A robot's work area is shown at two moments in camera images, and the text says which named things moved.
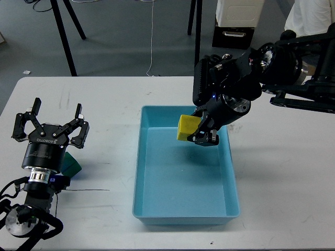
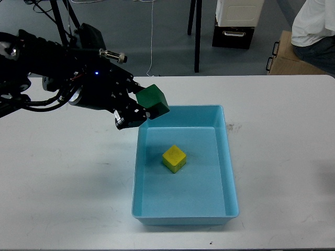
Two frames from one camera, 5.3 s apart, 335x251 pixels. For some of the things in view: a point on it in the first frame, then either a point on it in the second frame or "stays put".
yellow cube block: [187, 125] to [174, 159]
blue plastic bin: [179, 182] stays put
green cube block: [70, 166] to [153, 100]
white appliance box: [238, 13] stays put
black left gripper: [46, 145] to [104, 85]
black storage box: [236, 37] stays put
